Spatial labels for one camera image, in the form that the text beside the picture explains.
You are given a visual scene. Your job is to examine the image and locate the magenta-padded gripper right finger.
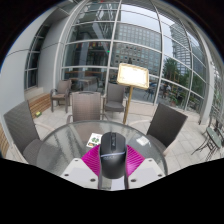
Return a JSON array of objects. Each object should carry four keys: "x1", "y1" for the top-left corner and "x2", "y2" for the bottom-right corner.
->
[{"x1": 124, "y1": 144, "x2": 167, "y2": 190}]

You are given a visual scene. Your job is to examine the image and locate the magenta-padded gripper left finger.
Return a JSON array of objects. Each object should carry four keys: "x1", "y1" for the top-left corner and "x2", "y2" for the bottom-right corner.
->
[{"x1": 60, "y1": 145, "x2": 103, "y2": 190}]

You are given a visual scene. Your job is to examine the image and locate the dark grey computer mouse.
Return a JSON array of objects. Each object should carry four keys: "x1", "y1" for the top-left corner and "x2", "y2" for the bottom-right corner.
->
[{"x1": 98, "y1": 131, "x2": 128, "y2": 179}]

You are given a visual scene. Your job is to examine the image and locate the white printed menu card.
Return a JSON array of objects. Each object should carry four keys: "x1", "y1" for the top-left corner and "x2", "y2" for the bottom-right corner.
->
[{"x1": 85, "y1": 132, "x2": 103, "y2": 148}]

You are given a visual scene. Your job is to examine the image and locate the brown wicker chair with armrests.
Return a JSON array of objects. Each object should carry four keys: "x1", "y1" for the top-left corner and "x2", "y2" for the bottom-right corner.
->
[
  {"x1": 3, "y1": 101, "x2": 46, "y2": 165},
  {"x1": 102, "y1": 83, "x2": 128, "y2": 115},
  {"x1": 145, "y1": 102, "x2": 189, "y2": 157},
  {"x1": 66, "y1": 91, "x2": 108, "y2": 125},
  {"x1": 49, "y1": 79, "x2": 73, "y2": 114}
]

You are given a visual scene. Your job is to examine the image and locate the wooden slatted bench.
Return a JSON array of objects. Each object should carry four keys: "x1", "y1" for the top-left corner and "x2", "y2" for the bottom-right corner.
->
[
  {"x1": 27, "y1": 92, "x2": 53, "y2": 118},
  {"x1": 0, "y1": 122, "x2": 10, "y2": 158}
]

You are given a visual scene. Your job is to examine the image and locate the black metal chairs group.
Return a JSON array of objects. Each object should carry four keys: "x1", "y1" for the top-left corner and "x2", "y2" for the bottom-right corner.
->
[{"x1": 191, "y1": 114, "x2": 224, "y2": 162}]

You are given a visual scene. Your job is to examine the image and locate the gold-framed menu stand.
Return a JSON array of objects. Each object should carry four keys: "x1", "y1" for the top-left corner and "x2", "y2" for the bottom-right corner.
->
[{"x1": 116, "y1": 62, "x2": 150, "y2": 125}]

